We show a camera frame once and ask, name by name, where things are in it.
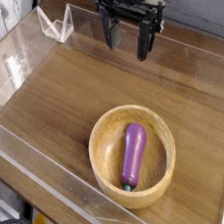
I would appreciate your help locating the clear acrylic tray enclosure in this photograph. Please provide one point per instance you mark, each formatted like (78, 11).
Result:
(53, 93)

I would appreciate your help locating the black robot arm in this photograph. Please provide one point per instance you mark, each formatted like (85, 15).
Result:
(146, 13)

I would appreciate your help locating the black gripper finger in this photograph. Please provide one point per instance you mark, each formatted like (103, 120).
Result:
(110, 28)
(145, 39)

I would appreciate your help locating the purple toy eggplant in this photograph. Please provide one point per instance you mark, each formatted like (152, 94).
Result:
(135, 144)

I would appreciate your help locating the brown wooden bowl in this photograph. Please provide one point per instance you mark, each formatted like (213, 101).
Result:
(106, 152)

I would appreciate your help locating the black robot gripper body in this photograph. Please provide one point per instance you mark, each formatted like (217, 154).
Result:
(136, 10)

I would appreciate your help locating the clear acrylic corner bracket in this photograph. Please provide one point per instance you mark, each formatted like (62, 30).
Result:
(58, 30)

